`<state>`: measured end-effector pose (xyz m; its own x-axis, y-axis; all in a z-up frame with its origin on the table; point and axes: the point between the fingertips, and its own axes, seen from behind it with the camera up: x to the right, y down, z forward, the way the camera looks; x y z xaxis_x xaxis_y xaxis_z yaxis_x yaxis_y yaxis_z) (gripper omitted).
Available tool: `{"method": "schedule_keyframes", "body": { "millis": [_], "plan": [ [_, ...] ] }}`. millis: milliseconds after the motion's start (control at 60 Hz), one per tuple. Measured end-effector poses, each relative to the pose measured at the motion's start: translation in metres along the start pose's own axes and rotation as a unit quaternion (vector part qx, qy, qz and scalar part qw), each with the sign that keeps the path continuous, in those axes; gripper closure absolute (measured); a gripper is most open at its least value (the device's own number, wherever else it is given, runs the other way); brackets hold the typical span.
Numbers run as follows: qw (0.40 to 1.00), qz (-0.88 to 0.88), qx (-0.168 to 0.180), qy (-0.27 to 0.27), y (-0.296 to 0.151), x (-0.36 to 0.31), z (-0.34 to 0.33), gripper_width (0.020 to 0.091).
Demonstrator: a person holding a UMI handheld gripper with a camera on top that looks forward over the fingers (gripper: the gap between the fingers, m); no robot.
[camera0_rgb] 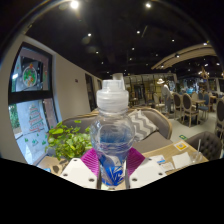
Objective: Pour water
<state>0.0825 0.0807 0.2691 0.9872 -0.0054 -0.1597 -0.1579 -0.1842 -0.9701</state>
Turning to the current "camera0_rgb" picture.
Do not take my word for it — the group of ceiling lights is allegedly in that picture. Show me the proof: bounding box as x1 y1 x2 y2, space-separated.
66 0 221 68

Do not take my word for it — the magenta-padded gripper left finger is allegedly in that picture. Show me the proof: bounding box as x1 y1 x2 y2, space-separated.
59 147 101 190

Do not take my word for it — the white round pillar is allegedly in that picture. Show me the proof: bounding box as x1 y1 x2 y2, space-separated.
111 72 126 91

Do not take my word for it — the window with painted decals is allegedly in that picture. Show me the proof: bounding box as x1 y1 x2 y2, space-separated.
8 42 59 164

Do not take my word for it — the white napkin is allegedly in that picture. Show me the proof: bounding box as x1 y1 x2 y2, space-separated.
171 152 192 169

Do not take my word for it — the clear blue-labelled water bottle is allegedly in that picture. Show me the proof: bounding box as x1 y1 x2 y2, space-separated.
89 79 136 188

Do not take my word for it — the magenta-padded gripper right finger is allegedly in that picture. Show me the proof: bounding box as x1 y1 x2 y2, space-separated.
125 147 168 190

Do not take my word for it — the grey chevron cushion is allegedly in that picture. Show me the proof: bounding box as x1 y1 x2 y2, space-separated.
128 109 159 143

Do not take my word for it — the person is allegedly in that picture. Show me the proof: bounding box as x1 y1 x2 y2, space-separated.
156 78 173 114

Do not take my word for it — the small blue-white booklet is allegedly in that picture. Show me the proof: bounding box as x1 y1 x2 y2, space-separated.
150 154 167 165

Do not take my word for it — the green potted plant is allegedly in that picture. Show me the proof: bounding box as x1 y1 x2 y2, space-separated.
45 119 94 161

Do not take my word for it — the grey curved sofa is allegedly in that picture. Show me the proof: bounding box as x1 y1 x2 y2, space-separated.
61 106 174 154

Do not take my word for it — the dark tufted armchair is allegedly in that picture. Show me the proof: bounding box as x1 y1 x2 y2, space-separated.
184 130 223 161

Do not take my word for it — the white leaflet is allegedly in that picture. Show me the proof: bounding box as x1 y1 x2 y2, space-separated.
159 161 175 173

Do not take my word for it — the group of dining chairs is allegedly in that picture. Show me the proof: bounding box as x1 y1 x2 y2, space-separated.
146 91 224 138

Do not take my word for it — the yellow square card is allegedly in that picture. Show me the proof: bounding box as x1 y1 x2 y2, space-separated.
173 140 190 152

